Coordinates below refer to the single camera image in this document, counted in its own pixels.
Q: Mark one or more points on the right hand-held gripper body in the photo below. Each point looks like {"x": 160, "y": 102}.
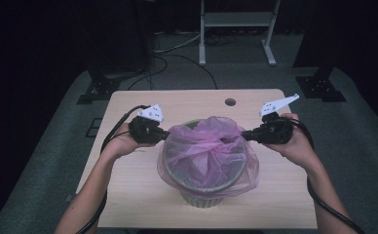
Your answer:
{"x": 274, "y": 131}

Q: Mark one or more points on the person's left hand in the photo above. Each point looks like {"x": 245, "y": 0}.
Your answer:
{"x": 122, "y": 143}

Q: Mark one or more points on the white metal stand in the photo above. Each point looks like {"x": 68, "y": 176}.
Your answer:
{"x": 239, "y": 19}

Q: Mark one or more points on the pink plastic bag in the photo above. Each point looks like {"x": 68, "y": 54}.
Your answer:
{"x": 209, "y": 152}

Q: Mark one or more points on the black stand base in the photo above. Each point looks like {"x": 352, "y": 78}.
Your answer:
{"x": 320, "y": 87}
{"x": 99, "y": 89}

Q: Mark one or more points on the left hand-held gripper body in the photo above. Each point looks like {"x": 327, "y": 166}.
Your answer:
{"x": 144, "y": 130}

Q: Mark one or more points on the dark floor outlet box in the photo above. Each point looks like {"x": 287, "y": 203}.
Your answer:
{"x": 94, "y": 127}

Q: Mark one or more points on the green plastic bin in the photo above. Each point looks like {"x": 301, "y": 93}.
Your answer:
{"x": 203, "y": 195}

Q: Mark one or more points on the person's right hand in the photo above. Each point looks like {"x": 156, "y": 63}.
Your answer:
{"x": 299, "y": 146}

